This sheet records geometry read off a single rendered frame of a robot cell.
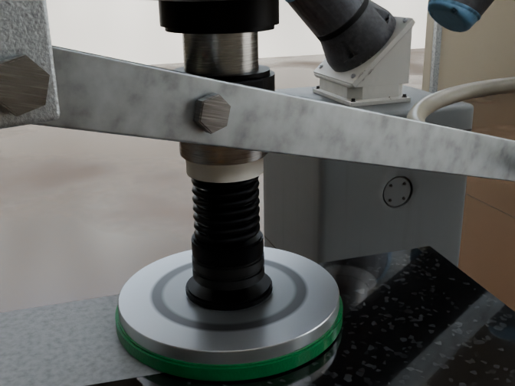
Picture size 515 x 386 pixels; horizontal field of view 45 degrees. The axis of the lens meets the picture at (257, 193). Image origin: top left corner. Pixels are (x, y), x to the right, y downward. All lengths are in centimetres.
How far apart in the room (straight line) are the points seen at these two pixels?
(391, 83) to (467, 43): 505
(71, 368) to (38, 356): 4
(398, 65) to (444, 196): 33
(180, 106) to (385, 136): 23
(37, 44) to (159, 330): 28
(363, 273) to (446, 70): 580
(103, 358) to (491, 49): 634
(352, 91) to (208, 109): 106
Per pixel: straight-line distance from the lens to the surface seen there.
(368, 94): 150
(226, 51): 51
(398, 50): 152
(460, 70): 656
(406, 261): 74
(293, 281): 62
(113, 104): 43
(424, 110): 108
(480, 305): 67
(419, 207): 154
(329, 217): 143
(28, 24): 38
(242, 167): 53
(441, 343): 60
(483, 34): 666
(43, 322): 65
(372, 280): 69
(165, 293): 61
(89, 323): 63
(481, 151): 76
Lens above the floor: 114
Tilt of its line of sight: 19 degrees down
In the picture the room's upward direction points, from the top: 1 degrees counter-clockwise
